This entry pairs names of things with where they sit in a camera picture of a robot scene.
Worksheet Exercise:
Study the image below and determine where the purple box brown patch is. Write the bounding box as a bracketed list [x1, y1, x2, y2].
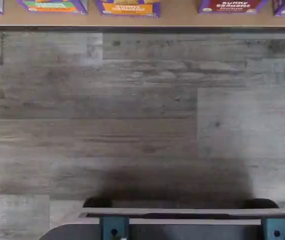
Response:
[197, 0, 269, 14]

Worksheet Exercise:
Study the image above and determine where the purple box green orange patch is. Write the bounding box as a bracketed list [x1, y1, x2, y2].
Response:
[16, 0, 88, 15]

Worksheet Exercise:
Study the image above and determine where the tan wooden shelf board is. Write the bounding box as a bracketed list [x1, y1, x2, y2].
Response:
[0, 0, 285, 28]

